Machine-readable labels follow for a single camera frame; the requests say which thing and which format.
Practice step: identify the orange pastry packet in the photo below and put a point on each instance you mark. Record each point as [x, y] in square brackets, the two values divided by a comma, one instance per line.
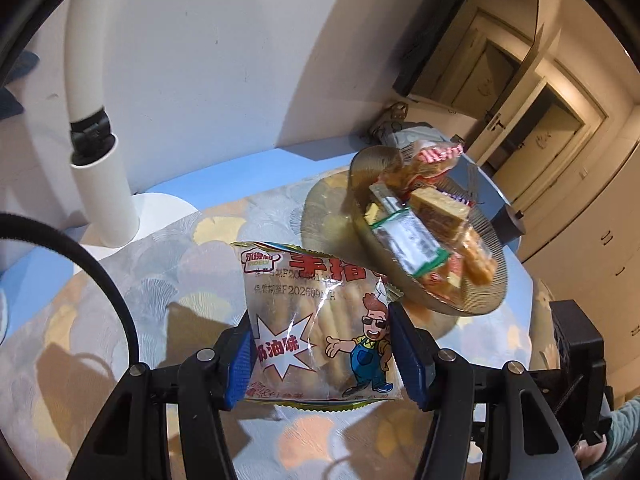
[480, 260]

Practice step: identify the person's right forearm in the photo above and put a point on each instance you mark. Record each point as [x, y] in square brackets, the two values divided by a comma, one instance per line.
[625, 427]

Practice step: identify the red white striped packet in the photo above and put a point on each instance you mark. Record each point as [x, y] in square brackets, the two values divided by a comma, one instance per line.
[440, 154]

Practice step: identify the beige panel door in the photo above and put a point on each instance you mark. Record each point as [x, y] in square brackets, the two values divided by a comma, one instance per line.
[550, 127]
[492, 55]

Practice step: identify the beige cabinet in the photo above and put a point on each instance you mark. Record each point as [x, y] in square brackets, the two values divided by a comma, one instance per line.
[600, 240]

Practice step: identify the ribbed glass bowl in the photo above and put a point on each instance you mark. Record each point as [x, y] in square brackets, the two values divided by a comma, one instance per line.
[330, 220]

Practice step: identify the cartoon print biscuit packet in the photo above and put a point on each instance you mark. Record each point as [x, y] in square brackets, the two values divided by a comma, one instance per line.
[310, 320]

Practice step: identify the black cup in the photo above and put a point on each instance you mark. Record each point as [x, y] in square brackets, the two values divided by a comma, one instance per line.
[510, 222]

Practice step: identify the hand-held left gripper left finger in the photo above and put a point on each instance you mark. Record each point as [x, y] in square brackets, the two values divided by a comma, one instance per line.
[239, 362]

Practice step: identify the yellow triangular snack packet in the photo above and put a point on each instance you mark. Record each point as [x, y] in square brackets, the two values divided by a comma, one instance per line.
[372, 212]

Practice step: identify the beige wafer packet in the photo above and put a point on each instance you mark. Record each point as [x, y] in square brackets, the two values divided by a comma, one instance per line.
[440, 208]

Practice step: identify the orange crisp snack packet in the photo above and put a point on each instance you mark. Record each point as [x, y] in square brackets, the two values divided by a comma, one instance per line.
[405, 175]

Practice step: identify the pale green long packet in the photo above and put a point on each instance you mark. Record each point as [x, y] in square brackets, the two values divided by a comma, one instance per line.
[387, 199]

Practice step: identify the green white snack packet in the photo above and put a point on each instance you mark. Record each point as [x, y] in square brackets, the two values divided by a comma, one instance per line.
[410, 240]

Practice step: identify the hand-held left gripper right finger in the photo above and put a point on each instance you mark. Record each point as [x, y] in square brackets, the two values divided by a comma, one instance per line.
[411, 360]

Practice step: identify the person's right hand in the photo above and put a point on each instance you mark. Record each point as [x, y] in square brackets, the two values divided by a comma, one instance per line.
[592, 453]

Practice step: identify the blue snack packet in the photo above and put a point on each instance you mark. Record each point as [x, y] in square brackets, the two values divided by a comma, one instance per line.
[457, 195]

